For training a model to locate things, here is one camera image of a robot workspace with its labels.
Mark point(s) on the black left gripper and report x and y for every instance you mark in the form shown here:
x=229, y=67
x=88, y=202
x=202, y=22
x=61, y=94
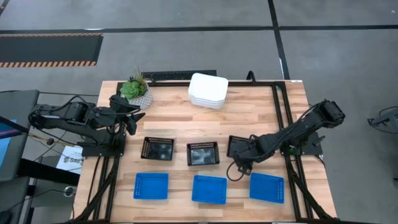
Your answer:
x=121, y=116

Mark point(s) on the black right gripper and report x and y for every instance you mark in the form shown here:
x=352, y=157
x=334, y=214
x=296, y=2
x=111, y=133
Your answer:
x=258, y=149

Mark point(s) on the black plastic basket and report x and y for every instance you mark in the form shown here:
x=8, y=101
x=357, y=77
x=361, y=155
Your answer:
x=157, y=149
x=233, y=144
x=202, y=154

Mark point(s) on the blue plastic basket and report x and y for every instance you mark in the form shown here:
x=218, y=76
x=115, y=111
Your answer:
x=150, y=186
x=266, y=188
x=209, y=189

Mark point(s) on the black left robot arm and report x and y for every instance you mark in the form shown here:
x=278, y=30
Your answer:
x=84, y=116

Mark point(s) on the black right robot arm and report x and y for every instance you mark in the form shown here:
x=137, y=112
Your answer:
x=298, y=127

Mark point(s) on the white basket stack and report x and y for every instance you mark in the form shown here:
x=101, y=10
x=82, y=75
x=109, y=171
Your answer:
x=207, y=88

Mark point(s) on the triangle-patterned grey white pot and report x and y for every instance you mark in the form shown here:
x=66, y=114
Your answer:
x=143, y=102

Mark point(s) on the green succulent plant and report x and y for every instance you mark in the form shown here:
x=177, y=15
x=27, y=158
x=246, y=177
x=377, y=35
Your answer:
x=133, y=88

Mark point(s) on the black perforated strip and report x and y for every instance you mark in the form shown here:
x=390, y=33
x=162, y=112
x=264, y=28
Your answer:
x=174, y=75

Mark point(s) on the white printed paper sheet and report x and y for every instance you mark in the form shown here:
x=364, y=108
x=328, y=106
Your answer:
x=72, y=160

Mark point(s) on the round grey disc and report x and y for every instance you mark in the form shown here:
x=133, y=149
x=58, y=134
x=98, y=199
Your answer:
x=69, y=191

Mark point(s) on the black hazard-striped floor mat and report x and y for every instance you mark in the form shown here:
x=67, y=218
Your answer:
x=46, y=48

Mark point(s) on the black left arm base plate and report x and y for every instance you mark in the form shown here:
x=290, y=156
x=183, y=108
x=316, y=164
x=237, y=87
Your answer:
x=102, y=151

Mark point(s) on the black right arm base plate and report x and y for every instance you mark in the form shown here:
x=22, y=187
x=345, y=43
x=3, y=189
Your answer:
x=312, y=146

